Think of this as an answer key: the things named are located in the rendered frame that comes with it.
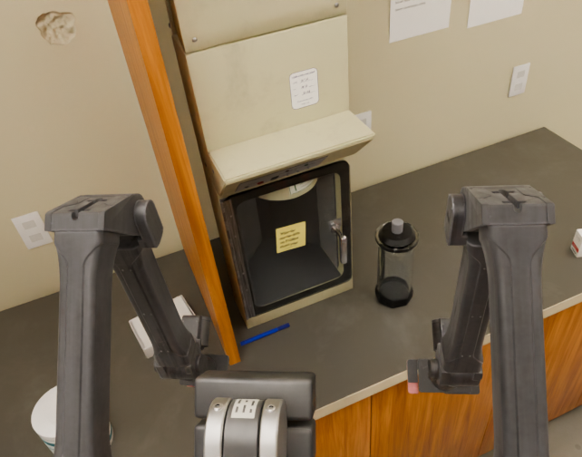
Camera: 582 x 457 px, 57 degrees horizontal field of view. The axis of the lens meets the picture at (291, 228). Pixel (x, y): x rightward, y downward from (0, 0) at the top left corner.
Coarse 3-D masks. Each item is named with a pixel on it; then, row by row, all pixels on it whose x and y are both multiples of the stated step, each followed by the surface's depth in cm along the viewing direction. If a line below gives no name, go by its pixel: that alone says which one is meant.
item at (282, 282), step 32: (256, 192) 117; (288, 192) 120; (320, 192) 124; (256, 224) 122; (288, 224) 126; (320, 224) 130; (256, 256) 128; (288, 256) 132; (320, 256) 137; (256, 288) 135; (288, 288) 140; (320, 288) 145
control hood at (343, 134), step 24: (336, 120) 112; (240, 144) 108; (264, 144) 107; (288, 144) 106; (312, 144) 106; (336, 144) 105; (360, 144) 109; (216, 168) 103; (240, 168) 102; (264, 168) 101
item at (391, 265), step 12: (384, 252) 134; (408, 252) 133; (384, 264) 137; (396, 264) 135; (408, 264) 136; (384, 276) 139; (396, 276) 138; (408, 276) 139; (384, 288) 142; (396, 288) 141; (408, 288) 143
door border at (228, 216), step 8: (232, 208) 117; (224, 216) 117; (232, 216) 118; (232, 224) 119; (232, 232) 121; (232, 240) 122; (232, 248) 123; (240, 248) 125; (240, 256) 126; (240, 264) 128; (240, 272) 129; (240, 280) 131; (248, 288) 134; (248, 296) 135; (248, 304) 137; (248, 312) 139
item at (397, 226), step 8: (392, 224) 132; (400, 224) 130; (384, 232) 133; (392, 232) 133; (400, 232) 132; (408, 232) 132; (384, 240) 132; (392, 240) 131; (400, 240) 131; (408, 240) 131
